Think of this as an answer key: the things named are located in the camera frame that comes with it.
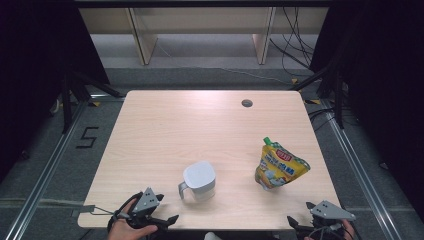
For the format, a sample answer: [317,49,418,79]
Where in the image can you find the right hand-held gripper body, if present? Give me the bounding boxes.
[310,199,357,236]

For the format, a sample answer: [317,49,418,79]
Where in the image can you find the light wooden shelf unit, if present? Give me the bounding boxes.
[78,7,329,66]

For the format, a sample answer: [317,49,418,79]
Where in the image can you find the aluminium floor rail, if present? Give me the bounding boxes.
[4,99,88,240]
[321,99,398,240]

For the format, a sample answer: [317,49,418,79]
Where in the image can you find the black floor cables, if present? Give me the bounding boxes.
[308,108,334,133]

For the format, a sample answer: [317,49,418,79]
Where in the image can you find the white lidded container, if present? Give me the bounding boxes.
[177,160,217,203]

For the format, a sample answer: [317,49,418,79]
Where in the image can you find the grey floor cable cover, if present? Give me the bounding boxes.
[0,197,84,208]

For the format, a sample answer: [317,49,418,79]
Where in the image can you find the black metal stand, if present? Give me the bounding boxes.
[289,63,346,129]
[61,69,124,134]

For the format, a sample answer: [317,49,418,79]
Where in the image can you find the black curtain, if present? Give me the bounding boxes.
[309,0,424,223]
[0,0,111,183]

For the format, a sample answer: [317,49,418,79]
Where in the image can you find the bundle of black cables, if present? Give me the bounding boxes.
[269,7,316,78]

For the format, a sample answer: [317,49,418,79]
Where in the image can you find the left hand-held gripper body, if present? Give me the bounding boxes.
[126,187,160,230]

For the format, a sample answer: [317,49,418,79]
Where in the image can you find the yellow spouted pouch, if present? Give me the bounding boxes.
[254,136,311,192]

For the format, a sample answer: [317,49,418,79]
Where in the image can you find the grey tape strip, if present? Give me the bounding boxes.
[71,204,96,218]

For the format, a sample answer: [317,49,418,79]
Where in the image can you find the thin grey cord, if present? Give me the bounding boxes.
[89,205,118,216]

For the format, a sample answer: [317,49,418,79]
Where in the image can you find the person's right hand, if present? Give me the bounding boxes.
[303,219,356,240]

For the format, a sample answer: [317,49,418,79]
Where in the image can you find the person's left hand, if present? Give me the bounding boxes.
[107,199,158,240]

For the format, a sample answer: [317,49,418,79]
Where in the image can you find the black wrist strap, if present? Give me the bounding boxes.
[107,192,141,233]

